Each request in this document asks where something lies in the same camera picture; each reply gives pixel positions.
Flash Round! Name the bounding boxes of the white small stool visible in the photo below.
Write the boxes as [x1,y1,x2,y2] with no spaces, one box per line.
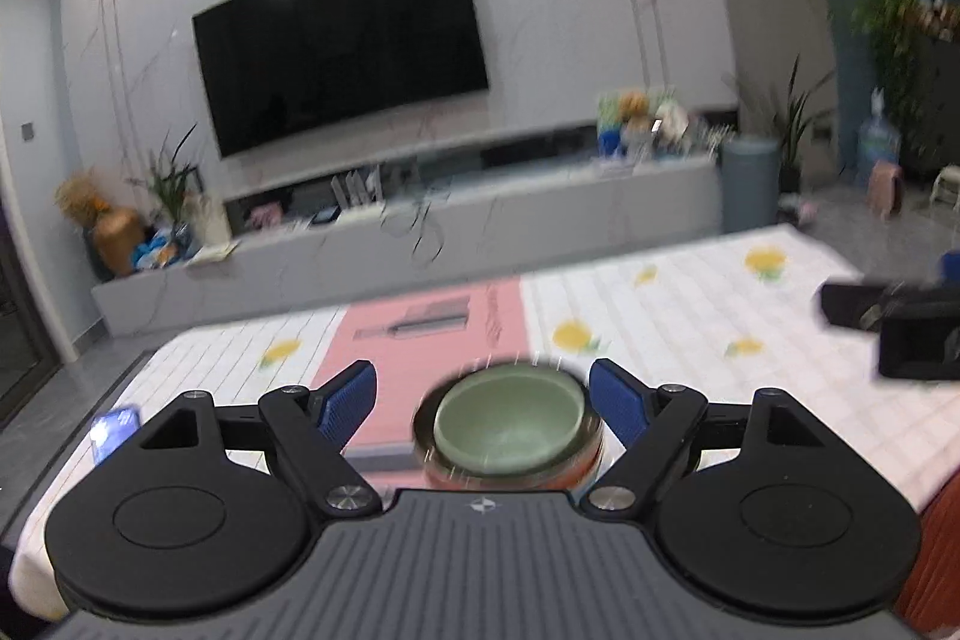
[928,164,960,210]

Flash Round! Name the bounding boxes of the blue water bottle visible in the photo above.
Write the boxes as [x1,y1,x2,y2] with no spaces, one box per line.
[855,115,901,184]

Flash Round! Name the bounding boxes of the grey-green trash can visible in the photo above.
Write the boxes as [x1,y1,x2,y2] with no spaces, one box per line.
[720,134,782,236]

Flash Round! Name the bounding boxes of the green plant in vase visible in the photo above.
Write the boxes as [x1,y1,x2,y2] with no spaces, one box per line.
[127,122,203,229]

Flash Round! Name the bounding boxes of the dark cabinet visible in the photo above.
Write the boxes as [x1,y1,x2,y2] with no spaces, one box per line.
[911,10,960,176]

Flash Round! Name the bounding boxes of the potted long-leaf plant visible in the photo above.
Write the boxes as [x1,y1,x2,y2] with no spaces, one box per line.
[724,55,837,195]

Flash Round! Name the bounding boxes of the golden vase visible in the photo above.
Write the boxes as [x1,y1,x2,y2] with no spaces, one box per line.
[56,171,147,277]

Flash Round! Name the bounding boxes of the green ceramic bowl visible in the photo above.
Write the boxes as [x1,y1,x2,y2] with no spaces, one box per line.
[433,364,586,465]

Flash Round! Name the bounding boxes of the thin book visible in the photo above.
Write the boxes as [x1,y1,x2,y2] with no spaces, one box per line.
[187,239,241,266]

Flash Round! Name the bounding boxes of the black television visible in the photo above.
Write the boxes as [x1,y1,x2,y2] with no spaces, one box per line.
[191,0,492,160]

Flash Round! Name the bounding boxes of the small blue object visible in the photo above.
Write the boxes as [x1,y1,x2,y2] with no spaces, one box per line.
[90,406,143,465]

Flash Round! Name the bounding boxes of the orange steel bowl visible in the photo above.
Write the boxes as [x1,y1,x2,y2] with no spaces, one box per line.
[411,362,607,491]

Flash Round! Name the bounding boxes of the blue snack packet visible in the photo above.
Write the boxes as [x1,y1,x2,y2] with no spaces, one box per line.
[135,231,188,270]

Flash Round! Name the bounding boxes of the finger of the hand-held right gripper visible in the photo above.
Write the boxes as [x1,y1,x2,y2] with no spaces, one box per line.
[817,280,938,333]

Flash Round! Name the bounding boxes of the trailing ivy plant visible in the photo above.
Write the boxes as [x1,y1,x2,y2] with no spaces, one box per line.
[855,0,931,161]

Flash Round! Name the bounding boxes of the black cable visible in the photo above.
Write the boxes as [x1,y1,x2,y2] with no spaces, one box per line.
[379,194,451,270]

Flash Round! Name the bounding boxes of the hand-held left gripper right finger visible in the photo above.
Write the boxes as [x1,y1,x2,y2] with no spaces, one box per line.
[581,357,826,513]

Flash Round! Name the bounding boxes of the white patterned jar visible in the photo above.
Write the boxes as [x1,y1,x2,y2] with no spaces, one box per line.
[184,190,230,244]

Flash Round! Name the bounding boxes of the white router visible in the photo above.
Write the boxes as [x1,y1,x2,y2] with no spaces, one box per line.
[330,164,383,214]

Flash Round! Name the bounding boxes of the pink printed placemat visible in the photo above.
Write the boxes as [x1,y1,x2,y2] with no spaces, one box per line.
[311,276,533,461]

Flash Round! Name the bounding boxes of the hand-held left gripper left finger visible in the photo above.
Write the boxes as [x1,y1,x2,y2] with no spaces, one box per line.
[135,359,383,519]

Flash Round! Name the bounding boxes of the pink patterned slipper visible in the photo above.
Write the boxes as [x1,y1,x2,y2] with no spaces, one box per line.
[780,194,822,229]

